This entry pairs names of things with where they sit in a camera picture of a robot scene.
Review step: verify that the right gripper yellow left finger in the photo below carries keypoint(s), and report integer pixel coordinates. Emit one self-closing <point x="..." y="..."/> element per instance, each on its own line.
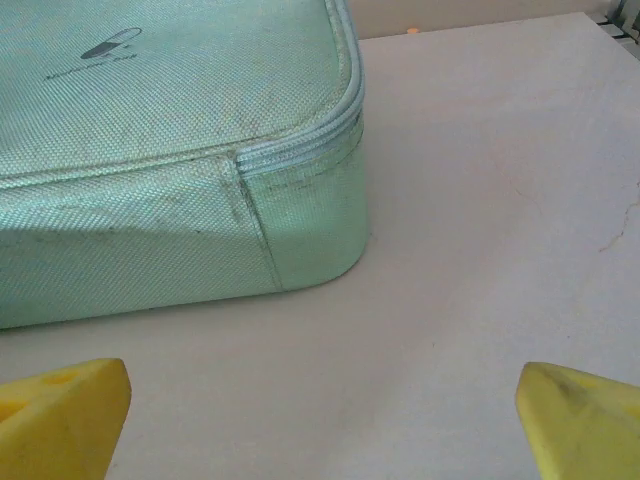
<point x="60" y="425"/>

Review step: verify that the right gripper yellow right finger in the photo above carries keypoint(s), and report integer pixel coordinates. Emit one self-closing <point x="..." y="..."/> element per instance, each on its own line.
<point x="585" y="430"/>

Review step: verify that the mint green fabric zip case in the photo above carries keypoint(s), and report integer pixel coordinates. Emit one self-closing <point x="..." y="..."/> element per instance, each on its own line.
<point x="150" y="150"/>

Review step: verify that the aluminium frame post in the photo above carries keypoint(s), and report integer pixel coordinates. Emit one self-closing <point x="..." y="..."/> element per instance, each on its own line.
<point x="622" y="17"/>

